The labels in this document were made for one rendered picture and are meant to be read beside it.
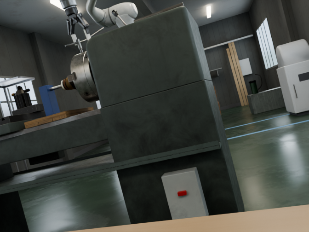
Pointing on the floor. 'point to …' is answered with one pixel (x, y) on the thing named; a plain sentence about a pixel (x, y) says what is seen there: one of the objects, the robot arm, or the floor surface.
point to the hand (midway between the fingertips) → (82, 40)
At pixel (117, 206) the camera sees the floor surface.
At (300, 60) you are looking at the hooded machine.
